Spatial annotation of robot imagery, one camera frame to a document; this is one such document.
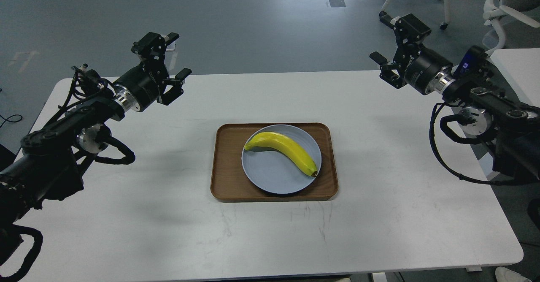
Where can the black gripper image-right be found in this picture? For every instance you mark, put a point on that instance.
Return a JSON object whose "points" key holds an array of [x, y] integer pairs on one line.
{"points": [[424, 69]]}

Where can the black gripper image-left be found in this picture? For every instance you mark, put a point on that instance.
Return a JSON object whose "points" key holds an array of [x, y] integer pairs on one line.
{"points": [[149, 81]]}

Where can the yellow banana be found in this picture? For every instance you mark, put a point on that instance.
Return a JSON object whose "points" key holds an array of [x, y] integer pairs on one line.
{"points": [[288, 147]]}

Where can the white floor tape marks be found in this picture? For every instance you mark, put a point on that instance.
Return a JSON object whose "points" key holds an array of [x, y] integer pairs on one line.
{"points": [[171, 56]]}

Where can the white office chair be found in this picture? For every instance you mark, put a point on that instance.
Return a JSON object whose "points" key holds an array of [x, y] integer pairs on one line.
{"points": [[495, 10]]}

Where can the brown wooden tray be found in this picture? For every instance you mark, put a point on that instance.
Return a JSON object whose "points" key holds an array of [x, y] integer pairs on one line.
{"points": [[230, 184]]}

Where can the white shoe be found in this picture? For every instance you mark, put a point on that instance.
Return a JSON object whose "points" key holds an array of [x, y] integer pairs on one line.
{"points": [[503, 274]]}

